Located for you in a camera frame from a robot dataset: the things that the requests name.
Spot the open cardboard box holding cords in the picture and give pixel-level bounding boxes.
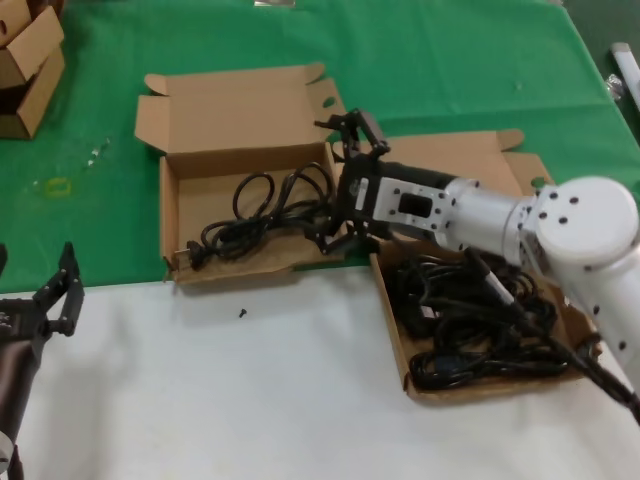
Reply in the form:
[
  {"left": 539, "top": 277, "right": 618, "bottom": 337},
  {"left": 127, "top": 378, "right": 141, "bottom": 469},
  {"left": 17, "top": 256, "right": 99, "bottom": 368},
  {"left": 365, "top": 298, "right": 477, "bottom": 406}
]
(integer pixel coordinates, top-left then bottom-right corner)
[{"left": 331, "top": 128, "right": 601, "bottom": 401}]

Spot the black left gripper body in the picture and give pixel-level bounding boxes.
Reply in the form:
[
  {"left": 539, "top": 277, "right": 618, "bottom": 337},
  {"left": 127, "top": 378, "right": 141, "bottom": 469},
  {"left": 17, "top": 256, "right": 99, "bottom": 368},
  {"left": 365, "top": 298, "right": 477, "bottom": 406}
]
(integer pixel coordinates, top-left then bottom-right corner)
[{"left": 0, "top": 296, "right": 47, "bottom": 352}]

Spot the small cardboard box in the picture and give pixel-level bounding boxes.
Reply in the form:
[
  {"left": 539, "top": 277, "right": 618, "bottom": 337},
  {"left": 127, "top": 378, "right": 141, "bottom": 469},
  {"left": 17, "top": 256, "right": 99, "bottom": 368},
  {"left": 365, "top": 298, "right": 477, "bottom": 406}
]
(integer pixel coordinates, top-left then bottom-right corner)
[
  {"left": 0, "top": 5, "right": 66, "bottom": 89},
  {"left": 0, "top": 47, "right": 67, "bottom": 141}
]

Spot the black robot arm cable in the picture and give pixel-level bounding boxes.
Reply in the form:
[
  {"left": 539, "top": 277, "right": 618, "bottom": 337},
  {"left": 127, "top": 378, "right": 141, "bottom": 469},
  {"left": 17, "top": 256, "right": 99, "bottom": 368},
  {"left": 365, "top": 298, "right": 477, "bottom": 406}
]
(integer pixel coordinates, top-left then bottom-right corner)
[{"left": 464, "top": 248, "right": 640, "bottom": 410}]

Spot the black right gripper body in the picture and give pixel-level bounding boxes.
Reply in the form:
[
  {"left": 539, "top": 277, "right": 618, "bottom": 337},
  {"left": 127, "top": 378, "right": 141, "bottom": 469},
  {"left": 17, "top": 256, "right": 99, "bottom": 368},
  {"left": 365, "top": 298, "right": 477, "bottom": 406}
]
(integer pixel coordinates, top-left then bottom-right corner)
[{"left": 333, "top": 154, "right": 397, "bottom": 240}]

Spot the green table cloth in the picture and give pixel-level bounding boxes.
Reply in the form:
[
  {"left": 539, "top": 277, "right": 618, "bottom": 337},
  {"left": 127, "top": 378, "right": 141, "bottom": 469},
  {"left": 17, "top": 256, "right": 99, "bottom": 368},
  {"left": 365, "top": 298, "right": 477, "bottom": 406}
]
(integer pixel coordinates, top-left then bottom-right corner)
[{"left": 0, "top": 0, "right": 640, "bottom": 295}]

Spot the white tube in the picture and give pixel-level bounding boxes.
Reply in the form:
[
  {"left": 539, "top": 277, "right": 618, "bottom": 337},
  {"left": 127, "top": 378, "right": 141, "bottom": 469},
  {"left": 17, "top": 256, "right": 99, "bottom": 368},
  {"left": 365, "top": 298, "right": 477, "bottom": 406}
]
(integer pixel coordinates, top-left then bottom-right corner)
[{"left": 609, "top": 42, "right": 640, "bottom": 109}]

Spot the large open cardboard box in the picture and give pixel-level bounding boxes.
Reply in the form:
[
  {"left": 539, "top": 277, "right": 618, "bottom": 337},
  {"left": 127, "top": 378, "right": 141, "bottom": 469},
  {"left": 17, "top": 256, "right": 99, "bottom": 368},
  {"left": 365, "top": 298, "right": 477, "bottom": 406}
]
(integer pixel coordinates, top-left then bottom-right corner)
[{"left": 133, "top": 62, "right": 350, "bottom": 286}]

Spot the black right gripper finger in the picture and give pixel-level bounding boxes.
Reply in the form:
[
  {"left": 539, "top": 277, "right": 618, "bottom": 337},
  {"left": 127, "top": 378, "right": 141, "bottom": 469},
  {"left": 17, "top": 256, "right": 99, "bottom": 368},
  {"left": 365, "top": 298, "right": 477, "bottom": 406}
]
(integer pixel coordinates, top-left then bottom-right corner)
[
  {"left": 313, "top": 108, "right": 392, "bottom": 160},
  {"left": 303, "top": 218, "right": 367, "bottom": 258}
]

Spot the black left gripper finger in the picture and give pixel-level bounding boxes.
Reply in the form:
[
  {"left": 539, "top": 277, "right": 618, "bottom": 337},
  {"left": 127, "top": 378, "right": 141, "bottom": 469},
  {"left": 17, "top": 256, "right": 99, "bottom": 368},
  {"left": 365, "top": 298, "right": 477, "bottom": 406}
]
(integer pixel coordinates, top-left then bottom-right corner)
[
  {"left": 32, "top": 241, "right": 82, "bottom": 307},
  {"left": 43, "top": 285, "right": 87, "bottom": 338}
]

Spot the clear plastic scrap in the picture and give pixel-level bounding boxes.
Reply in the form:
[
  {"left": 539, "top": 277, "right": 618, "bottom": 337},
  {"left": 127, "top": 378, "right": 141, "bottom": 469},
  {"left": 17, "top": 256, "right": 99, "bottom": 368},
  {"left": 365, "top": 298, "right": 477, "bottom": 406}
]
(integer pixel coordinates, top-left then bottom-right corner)
[{"left": 83, "top": 138, "right": 113, "bottom": 170}]

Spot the crinkled clear plastic bag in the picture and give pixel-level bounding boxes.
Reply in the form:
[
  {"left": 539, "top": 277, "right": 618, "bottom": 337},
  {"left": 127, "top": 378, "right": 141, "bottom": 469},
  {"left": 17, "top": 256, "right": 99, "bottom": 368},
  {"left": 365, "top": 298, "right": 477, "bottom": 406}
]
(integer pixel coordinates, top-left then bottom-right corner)
[{"left": 601, "top": 73, "right": 627, "bottom": 102}]

